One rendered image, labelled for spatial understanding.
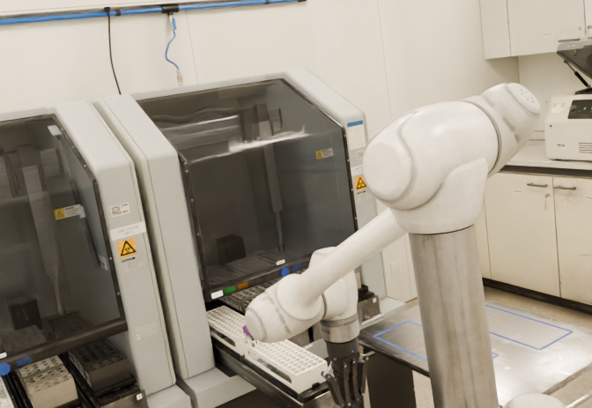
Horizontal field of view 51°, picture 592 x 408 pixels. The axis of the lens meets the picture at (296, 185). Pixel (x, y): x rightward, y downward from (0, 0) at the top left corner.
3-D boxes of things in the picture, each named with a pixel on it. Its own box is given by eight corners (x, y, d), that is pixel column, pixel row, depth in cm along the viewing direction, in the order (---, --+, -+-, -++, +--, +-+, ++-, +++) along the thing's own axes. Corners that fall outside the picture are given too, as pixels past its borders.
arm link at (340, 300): (336, 300, 151) (297, 320, 143) (329, 239, 148) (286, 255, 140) (370, 309, 143) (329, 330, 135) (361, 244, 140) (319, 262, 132)
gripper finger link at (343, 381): (348, 362, 144) (343, 364, 143) (353, 406, 146) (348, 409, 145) (337, 357, 147) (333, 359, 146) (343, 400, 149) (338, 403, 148)
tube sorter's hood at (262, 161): (151, 270, 233) (118, 101, 222) (286, 229, 265) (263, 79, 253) (209, 302, 190) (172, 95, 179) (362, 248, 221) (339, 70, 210)
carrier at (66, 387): (77, 395, 174) (72, 375, 173) (78, 397, 172) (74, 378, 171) (33, 411, 168) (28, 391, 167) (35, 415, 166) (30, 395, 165)
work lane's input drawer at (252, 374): (195, 349, 213) (190, 324, 211) (230, 335, 220) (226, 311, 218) (314, 438, 152) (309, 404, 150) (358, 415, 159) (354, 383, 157)
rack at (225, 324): (201, 331, 210) (197, 315, 209) (226, 322, 215) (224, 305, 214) (241, 359, 185) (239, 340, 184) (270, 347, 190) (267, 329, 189)
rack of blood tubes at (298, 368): (244, 361, 183) (241, 342, 182) (273, 349, 188) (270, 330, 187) (299, 398, 158) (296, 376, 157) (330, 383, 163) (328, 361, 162)
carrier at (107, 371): (129, 374, 182) (125, 355, 181) (131, 377, 180) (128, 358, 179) (90, 389, 176) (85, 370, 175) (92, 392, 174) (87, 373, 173)
